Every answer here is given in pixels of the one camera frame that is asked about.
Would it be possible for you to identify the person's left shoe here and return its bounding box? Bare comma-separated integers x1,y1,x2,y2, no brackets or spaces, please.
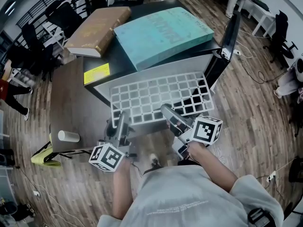
149,153,162,169

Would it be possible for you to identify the white plastic grid tray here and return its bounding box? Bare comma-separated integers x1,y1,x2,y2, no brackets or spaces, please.
109,71,215,127

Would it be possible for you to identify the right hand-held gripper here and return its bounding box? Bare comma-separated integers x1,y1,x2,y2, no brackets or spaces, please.
160,104,223,161

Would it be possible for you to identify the teal hardcover book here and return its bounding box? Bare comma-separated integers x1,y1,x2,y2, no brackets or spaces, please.
113,7,215,72

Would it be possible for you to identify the white cylinder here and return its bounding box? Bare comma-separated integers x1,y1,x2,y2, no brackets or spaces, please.
58,130,80,143

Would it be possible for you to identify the wooden desk with white legs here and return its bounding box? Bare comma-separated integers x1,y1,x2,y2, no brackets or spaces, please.
3,58,34,88

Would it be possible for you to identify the black flat device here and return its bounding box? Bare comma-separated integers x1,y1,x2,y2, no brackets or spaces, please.
250,0,270,12

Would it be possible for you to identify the black table leg frame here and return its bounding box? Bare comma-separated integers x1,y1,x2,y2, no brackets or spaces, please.
44,147,94,163

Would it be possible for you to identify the brown hardcover book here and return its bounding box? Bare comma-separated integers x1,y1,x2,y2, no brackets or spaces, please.
63,6,132,58

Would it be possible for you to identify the black office chair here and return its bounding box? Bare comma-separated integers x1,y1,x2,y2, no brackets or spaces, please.
45,0,84,38
22,24,62,81
263,10,298,70
7,44,36,77

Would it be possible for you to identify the black metal railing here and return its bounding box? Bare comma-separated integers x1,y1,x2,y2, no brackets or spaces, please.
16,0,95,29

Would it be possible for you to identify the person's right forearm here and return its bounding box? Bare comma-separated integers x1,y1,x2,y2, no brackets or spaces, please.
188,142,239,193

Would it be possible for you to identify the black strap buckle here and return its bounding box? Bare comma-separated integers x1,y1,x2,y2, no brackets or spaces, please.
247,207,276,227

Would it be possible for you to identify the yellow green plastic object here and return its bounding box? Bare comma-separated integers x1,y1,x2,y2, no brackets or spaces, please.
31,133,62,167

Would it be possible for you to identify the person's left forearm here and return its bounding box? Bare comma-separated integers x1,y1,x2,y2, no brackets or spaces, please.
112,159,144,221

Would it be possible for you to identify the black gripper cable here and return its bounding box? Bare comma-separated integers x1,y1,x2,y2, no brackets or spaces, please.
129,155,145,177

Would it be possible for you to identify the black and white appliance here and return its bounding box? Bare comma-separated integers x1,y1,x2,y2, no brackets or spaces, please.
82,0,242,127

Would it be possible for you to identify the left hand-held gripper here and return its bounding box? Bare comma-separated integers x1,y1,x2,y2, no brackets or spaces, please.
89,111,138,172

